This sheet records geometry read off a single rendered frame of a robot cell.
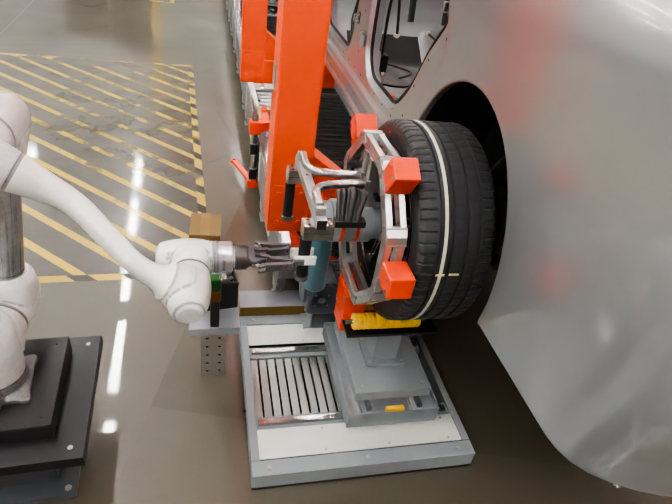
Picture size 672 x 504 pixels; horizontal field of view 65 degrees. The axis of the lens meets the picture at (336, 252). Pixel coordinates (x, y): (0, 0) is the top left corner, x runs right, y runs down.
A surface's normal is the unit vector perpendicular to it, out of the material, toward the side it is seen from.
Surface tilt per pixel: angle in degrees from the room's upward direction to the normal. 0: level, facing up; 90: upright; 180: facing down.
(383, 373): 0
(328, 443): 0
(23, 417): 3
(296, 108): 90
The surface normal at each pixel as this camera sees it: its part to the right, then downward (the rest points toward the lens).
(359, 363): 0.14, -0.81
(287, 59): 0.20, 0.58
